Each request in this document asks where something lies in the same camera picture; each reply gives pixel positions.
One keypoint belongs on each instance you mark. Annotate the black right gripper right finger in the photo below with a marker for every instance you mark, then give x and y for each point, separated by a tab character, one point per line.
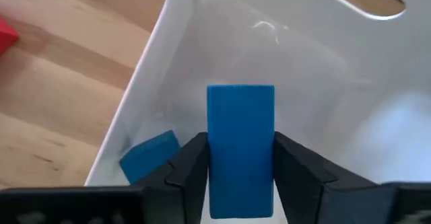
303	190

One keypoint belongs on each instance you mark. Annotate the blue rectangular wooden block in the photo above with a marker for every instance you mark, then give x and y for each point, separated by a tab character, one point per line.
240	133

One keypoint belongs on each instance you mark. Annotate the red short block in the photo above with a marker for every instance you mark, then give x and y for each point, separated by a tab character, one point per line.
6	37

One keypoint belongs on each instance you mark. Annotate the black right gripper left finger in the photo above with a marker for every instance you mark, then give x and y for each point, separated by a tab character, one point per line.
182	183

